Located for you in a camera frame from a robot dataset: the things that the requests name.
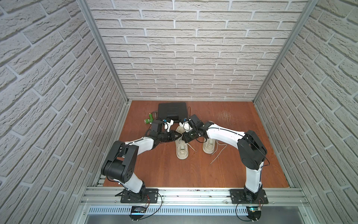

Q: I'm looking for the beige sneaker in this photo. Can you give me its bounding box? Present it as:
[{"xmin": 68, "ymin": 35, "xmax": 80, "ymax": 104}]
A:
[
  {"xmin": 203, "ymin": 138, "xmax": 227, "ymax": 166},
  {"xmin": 175, "ymin": 126, "xmax": 189, "ymax": 160}
]

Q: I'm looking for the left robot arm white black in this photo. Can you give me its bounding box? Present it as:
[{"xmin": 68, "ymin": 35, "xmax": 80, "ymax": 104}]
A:
[{"xmin": 101, "ymin": 120, "xmax": 182, "ymax": 198}]

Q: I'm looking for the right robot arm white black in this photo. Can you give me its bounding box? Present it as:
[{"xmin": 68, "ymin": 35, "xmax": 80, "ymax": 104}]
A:
[{"xmin": 180, "ymin": 114, "xmax": 267, "ymax": 203}]

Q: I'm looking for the black plastic tool case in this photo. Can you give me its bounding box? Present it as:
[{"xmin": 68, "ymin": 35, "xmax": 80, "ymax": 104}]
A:
[{"xmin": 158, "ymin": 102, "xmax": 188, "ymax": 123}]

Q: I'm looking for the left controller board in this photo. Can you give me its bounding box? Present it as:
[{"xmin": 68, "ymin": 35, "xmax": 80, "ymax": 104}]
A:
[{"xmin": 129, "ymin": 206, "xmax": 147, "ymax": 221}]

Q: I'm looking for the controller board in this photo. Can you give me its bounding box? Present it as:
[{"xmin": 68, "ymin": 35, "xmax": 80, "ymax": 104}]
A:
[
  {"xmin": 129, "ymin": 206, "xmax": 147, "ymax": 221},
  {"xmin": 246, "ymin": 207, "xmax": 262, "ymax": 222}
]

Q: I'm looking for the right controller board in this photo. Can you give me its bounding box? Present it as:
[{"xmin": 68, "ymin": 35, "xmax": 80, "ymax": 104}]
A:
[{"xmin": 246, "ymin": 207, "xmax": 262, "ymax": 222}]

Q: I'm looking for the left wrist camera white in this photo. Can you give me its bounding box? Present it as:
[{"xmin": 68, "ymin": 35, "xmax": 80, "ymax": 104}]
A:
[{"xmin": 163, "ymin": 118, "xmax": 174, "ymax": 132}]

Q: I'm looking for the green handled tool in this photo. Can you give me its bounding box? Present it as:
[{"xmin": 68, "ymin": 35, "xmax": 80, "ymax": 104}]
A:
[{"xmin": 144, "ymin": 111, "xmax": 157, "ymax": 124}]

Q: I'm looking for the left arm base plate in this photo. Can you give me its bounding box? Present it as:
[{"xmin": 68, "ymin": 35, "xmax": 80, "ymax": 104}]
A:
[{"xmin": 118, "ymin": 188, "xmax": 158, "ymax": 203}]

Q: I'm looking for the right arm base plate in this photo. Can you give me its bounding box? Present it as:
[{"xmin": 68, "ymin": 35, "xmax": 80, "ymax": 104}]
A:
[{"xmin": 229, "ymin": 189, "xmax": 269, "ymax": 204}]

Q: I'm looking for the aluminium front rail frame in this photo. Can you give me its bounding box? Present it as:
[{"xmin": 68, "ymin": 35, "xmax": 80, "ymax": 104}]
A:
[{"xmin": 72, "ymin": 187, "xmax": 318, "ymax": 224}]

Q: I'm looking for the left corner aluminium post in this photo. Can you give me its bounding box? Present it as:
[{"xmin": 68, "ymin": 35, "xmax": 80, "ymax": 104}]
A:
[{"xmin": 77, "ymin": 0, "xmax": 129, "ymax": 104}]

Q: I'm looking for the corner aluminium post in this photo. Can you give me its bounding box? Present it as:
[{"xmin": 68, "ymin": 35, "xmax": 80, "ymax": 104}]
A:
[
  {"xmin": 77, "ymin": 0, "xmax": 129, "ymax": 104},
  {"xmin": 252, "ymin": 0, "xmax": 319, "ymax": 104}
]

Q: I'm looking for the right corner aluminium post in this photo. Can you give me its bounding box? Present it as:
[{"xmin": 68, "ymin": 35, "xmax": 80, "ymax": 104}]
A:
[{"xmin": 252, "ymin": 0, "xmax": 319, "ymax": 104}]

